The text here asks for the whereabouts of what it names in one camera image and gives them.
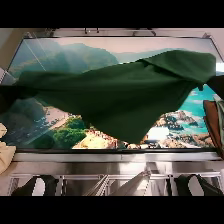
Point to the dark green T-shirt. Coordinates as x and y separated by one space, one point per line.
123 96

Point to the brown garment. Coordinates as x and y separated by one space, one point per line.
210 120

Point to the cream garment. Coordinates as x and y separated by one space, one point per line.
5 155

